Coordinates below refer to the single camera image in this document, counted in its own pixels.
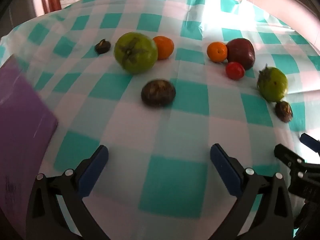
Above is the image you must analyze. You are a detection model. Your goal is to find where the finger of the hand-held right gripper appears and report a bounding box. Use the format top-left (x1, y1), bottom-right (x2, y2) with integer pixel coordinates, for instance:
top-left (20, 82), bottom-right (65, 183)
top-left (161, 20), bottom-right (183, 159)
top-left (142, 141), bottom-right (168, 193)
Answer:
top-left (299, 133), bottom-right (320, 153)
top-left (274, 144), bottom-right (307, 179)

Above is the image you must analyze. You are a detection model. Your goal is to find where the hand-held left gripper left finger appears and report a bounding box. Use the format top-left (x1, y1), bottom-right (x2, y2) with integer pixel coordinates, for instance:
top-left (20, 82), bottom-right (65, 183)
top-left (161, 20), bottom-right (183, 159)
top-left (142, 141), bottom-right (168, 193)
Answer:
top-left (26, 144), bottom-right (110, 240)

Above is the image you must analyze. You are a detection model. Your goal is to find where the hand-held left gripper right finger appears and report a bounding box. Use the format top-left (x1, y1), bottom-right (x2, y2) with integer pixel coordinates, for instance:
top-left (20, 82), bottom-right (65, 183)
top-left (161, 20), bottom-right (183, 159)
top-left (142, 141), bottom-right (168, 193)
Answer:
top-left (210, 144), bottom-right (293, 240)

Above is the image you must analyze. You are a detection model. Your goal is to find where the small dark water chestnut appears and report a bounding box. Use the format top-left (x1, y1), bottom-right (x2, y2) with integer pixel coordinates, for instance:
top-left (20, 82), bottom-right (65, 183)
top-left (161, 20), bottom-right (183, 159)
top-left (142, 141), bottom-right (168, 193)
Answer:
top-left (275, 101), bottom-right (293, 123)
top-left (95, 39), bottom-right (111, 54)

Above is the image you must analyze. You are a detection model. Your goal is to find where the small green persimmon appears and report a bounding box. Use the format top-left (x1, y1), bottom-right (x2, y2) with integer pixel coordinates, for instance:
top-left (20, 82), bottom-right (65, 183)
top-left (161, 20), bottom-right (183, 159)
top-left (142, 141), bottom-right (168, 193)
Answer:
top-left (257, 64), bottom-right (289, 102)

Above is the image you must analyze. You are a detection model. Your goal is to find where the small red tomato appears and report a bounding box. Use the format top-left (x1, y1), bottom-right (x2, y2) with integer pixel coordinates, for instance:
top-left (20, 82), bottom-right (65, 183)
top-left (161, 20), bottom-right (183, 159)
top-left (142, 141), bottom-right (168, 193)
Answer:
top-left (226, 61), bottom-right (245, 81)

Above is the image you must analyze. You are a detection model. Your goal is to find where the large dark water chestnut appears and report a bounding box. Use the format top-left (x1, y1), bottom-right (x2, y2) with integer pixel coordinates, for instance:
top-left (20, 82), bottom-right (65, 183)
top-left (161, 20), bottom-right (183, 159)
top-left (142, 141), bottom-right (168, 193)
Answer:
top-left (141, 79), bottom-right (176, 107)

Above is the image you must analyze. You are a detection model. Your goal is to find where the dark red apple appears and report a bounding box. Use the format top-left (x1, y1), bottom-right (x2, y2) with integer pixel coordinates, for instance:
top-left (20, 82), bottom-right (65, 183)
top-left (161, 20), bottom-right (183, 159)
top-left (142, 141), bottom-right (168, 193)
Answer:
top-left (226, 38), bottom-right (256, 71)

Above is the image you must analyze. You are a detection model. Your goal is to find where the orange tangerine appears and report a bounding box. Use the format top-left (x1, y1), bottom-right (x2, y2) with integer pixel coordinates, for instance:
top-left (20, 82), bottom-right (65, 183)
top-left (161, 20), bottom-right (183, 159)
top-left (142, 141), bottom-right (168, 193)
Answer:
top-left (206, 41), bottom-right (228, 63)
top-left (152, 35), bottom-right (175, 60)

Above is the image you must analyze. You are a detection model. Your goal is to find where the large green persimmon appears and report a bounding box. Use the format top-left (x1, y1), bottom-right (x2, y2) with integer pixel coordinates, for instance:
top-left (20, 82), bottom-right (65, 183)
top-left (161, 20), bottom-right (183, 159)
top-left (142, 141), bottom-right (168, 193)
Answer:
top-left (114, 32), bottom-right (159, 75)

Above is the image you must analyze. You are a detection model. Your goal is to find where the teal white checkered tablecloth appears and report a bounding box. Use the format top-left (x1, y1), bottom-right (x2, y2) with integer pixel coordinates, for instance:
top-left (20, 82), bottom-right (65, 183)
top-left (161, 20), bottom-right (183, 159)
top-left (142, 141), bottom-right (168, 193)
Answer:
top-left (0, 0), bottom-right (320, 240)

